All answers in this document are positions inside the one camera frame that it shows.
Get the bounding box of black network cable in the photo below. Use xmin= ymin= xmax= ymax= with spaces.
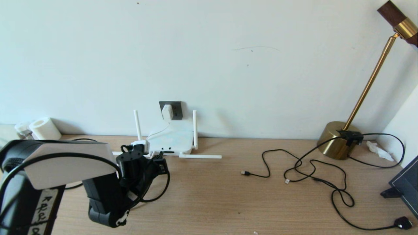
xmin=63 ymin=138 xmax=100 ymax=190

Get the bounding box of grey wall socket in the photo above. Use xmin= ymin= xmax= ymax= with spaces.
xmin=159 ymin=101 xmax=183 ymax=120

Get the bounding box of black USB cable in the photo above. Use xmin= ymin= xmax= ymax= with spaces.
xmin=241 ymin=149 xmax=302 ymax=178

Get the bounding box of black lamp power cord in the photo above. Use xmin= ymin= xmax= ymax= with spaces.
xmin=284 ymin=133 xmax=412 ymax=231

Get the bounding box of black cable with white connector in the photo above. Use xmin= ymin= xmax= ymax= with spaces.
xmin=283 ymin=159 xmax=346 ymax=191

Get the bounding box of crumpled white tissue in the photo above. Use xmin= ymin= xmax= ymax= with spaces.
xmin=366 ymin=141 xmax=394 ymax=162

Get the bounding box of thin white power cable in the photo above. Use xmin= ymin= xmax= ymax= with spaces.
xmin=144 ymin=120 xmax=171 ymax=160

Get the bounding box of black clip stand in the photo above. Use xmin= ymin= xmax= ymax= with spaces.
xmin=380 ymin=188 xmax=402 ymax=198

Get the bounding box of white toilet paper roll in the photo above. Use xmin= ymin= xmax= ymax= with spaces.
xmin=29 ymin=117 xmax=62 ymax=141

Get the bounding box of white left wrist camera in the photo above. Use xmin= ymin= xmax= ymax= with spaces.
xmin=131 ymin=140 xmax=150 ymax=155

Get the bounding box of black clip on lamp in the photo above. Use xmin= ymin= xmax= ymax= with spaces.
xmin=336 ymin=130 xmax=363 ymax=147

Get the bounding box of white router with antennas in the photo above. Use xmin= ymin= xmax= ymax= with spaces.
xmin=113 ymin=110 xmax=222 ymax=160

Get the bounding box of gold desk lamp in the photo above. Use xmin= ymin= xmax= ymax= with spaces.
xmin=316 ymin=0 xmax=418 ymax=160

